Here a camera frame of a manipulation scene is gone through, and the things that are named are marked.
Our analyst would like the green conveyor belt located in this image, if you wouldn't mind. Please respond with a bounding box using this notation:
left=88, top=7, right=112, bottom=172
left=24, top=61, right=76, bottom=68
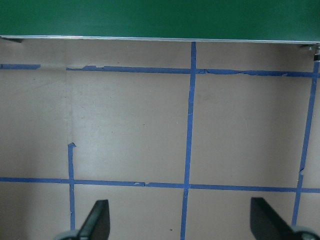
left=0, top=0, right=320, bottom=62

